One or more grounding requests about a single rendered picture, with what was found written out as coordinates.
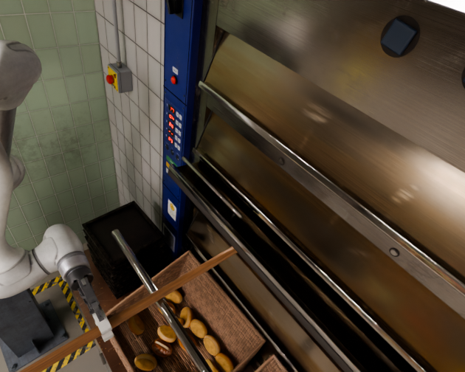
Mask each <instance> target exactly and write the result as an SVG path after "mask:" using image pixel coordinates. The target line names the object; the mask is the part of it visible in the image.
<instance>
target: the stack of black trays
mask: <svg viewBox="0 0 465 372"><path fill-rule="evenodd" d="M82 227H83V229H84V230H83V231H84V232H85V234H86V236H84V237H85V239H86V240H87V243H88V244H87V247H88V248H89V251H90V253H91V255H90V256H91V257H92V262H93V263H94V265H95V266H96V268H97V270H98V271H99V273H100V274H101V275H102V277H103V279H104V281H105V282H106V283H107V285H108V287H109V288H110V290H111V291H112V293H113V294H114V296H115V297H116V299H119V298H120V297H122V296H123V295H125V294H127V293H128V292H130V291H131V290H133V289H135V288H137V287H138V286H140V285H141V284H142V281H141V280H140V278H139V276H138V275H137V273H136V272H135V271H134V268H133V267H132V265H131V264H130V263H129V261H128V259H127V257H126V256H125V255H124V253H123V251H122V250H121V249H120V247H119V245H118V244H117V242H116V241H115V240H114V238H113V236H112V234H111V232H112V231H113V230H119V231H120V233H121V234H122V236H123V237H124V239H125V240H126V242H127V243H128V245H129V246H130V248H131V249H132V251H133V252H134V254H135V255H136V257H137V258H138V260H139V262H140V263H141V264H142V266H143V267H144V269H145V271H146V272H147V273H148V275H149V276H150V278H152V277H154V276H155V275H157V274H158V273H159V272H160V271H162V270H163V269H164V267H163V265H164V262H163V258H164V257H163V256H164V254H163V253H164V252H163V251H164V250H165V249H164V247H163V246H164V245H165V244H164V241H163V238H164V237H165V235H164V234H163V233H162V232H161V231H160V230H159V228H158V227H157V226H156V225H155V224H154V223H153V222H152V220H150V219H149V217H148V216H147V215H146V214H145V213H144V211H143V210H142V209H141V208H140V206H139V205H138V204H137V203H136V202H135V201H131V202H129V203H127V204H125V205H123V206H121V207H118V208H117V209H115V210H112V211H110V212H108V213H105V214H103V215H101V216H99V217H97V218H94V219H92V220H91V221H87V222H86V223H84V224H82Z"/></svg>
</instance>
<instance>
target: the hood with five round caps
mask: <svg viewBox="0 0 465 372"><path fill-rule="evenodd" d="M216 26H218V27H220V28H222V29H223V30H225V31H227V32H228V33H230V34H232V35H234V36H235V37H236V38H239V39H240V40H242V41H243V42H245V43H247V44H249V45H250V46H251V47H254V48H255V49H257V50H258V51H260V52H262V53H263V54H265V55H267V56H269V57H270V58H272V59H274V60H275V61H277V62H278V63H281V64H282V65H284V66H285V67H287V68H289V69H291V70H292V71H293V72H296V73H297V74H299V75H300V76H302V77H304V78H305V79H307V80H309V81H311V82H312V83H314V84H316V85H317V86H319V87H320V88H322V89H324V90H326V91H327V92H329V93H331V94H332V95H334V96H335V97H338V98H339V99H341V100H342V101H344V102H346V103H347V104H349V105H351V106H353V107H354V108H356V109H358V110H359V111H361V112H362V113H364V114H366V115H368V116H369V117H371V118H373V119H374V120H376V121H377V122H379V123H381V124H383V125H384V126H386V127H388V128H389V129H391V130H393V131H395V132H396V133H397V134H400V135H401V136H403V137H404V138H406V139H408V140H409V141H411V142H413V143H415V144H416V145H418V146H419V147H421V148H423V149H424V150H426V151H428V152H430V153H431V154H433V155H435V156H436V157H438V158H439V159H442V160H443V161H445V162H446V163H448V164H450V165H451V166H453V167H454V168H457V169H458V170H460V171H461V172H463V173H465V14H463V13H460V12H457V11H454V10H451V9H448V8H446V7H442V6H440V5H437V4H433V3H431V2H429V1H425V0H219V1H218V13H217V19H216Z"/></svg>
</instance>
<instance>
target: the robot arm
mask: <svg viewBox="0 0 465 372"><path fill-rule="evenodd" d="M41 72H42V68H41V61H40V59H39V57H38V56H37V54H36V53H35V52H34V51H33V50H32V49H31V48H30V47H29V46H27V45H26V44H22V43H20V42H18V41H10V40H0V299H3V298H7V297H11V296H13V295H16V294H18V293H20V292H23V291H24V290H26V289H28V288H30V287H32V286H34V285H35V284H37V283H38V282H40V281H42V280H43V279H44V278H45V277H46V276H48V275H50V274H52V273H53V272H56V271H59V272H60V274H61V277H62V279H63V280H64V281H66V282H67V283H68V285H69V288H70V289H71V290H73V291H77V290H78V291H79V294H80V296H81V297H82V298H83V301H84V303H85V304H86V305H87V306H88V308H89V311H90V312H89V313H90V314H91V315H92V316H93V318H94V322H95V324H96V326H98V328H99V329H100V332H101V334H102V335H101V336H102V338H103V341H104V342H105V341H107V340H109V339H111V338H112V337H114V334H113V332H112V327H111V324H110V322H109V320H108V318H107V316H106V314H105V312H104V311H103V310H102V309H101V306H100V302H99V301H98V299H97V297H96V295H95V293H94V290H93V288H92V284H91V282H92V281H93V279H94V275H93V274H92V272H91V270H90V269H91V267H90V265H89V264H90V263H89V261H88V259H87V257H86V255H85V253H84V249H83V245H82V243H81V241H80V239H79V238H78V236H77V235H76V234H75V233H74V232H73V231H72V229H71V228H70V227H68V226H67V225H65V224H54V225H52V226H51V227H49V228H48V229H47V230H46V232H45V233H44V237H43V241H42V242H41V243H40V244H39V245H38V246H37V247H36V248H34V249H32V250H30V251H28V250H25V249H23V248H21V247H16V248H14V247H11V246H10V245H9V244H8V243H7V241H6V238H5V230H6V226H7V217H8V213H9V209H10V200H11V196H12V191H13V190H15V189H16V188H17V187H18V186H19V185H20V184H21V182H22V180H23V178H24V175H25V167H24V165H23V163H22V162H21V160H20V159H18V158H17V157H16V156H13V155H12V154H10V152H11V146H12V141H13V130H14V125H15V118H16V108H17V107H18V106H20V105H21V104H22V103H23V101H24V99H25V97H26V96H27V94H28V93H29V91H30V89H31V88H32V86H33V84H34V83H36V82H37V81H38V79H39V77H40V75H41Z"/></svg>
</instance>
